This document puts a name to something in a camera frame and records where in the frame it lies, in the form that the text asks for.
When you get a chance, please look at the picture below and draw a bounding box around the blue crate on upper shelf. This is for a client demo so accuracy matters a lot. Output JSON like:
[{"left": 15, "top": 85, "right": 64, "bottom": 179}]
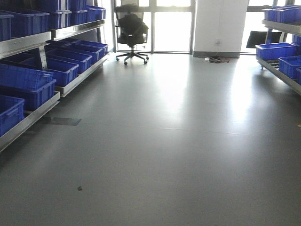
[{"left": 0, "top": 9, "right": 49, "bottom": 38}]

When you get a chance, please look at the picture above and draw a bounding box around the black office chair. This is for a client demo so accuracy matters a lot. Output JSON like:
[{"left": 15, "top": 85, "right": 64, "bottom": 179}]
[{"left": 115, "top": 4, "right": 149, "bottom": 65}]

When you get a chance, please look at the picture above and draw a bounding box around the blue crate lower left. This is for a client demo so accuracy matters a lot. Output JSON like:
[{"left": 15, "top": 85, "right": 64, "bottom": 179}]
[{"left": 0, "top": 64, "right": 56, "bottom": 111}]

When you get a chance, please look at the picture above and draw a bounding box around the left steel shelving rack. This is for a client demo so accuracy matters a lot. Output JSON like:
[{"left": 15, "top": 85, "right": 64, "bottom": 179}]
[{"left": 0, "top": 0, "right": 108, "bottom": 149}]

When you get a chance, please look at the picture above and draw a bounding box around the steel shelving rack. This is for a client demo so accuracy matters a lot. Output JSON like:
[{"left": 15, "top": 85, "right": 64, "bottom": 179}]
[
  {"left": 0, "top": 0, "right": 108, "bottom": 149},
  {"left": 256, "top": 0, "right": 301, "bottom": 94}
]

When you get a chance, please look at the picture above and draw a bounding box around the black monitor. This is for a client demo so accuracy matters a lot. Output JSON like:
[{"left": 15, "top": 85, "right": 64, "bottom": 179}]
[{"left": 246, "top": 31, "right": 285, "bottom": 48}]

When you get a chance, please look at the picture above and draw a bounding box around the right steel shelving rack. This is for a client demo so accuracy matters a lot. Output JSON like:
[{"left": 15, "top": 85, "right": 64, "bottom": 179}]
[{"left": 256, "top": 0, "right": 301, "bottom": 94}]

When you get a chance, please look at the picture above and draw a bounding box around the blue crate right rack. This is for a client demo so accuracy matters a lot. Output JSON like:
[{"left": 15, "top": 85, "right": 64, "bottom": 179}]
[{"left": 256, "top": 42, "right": 300, "bottom": 61}]

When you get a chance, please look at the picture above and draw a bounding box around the blue crate front left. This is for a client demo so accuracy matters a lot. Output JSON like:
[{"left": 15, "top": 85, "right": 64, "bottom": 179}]
[{"left": 0, "top": 95, "right": 24, "bottom": 136}]

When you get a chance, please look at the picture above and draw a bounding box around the power strip with cables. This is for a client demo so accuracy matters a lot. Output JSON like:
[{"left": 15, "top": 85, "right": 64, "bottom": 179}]
[{"left": 197, "top": 55, "right": 230, "bottom": 64}]

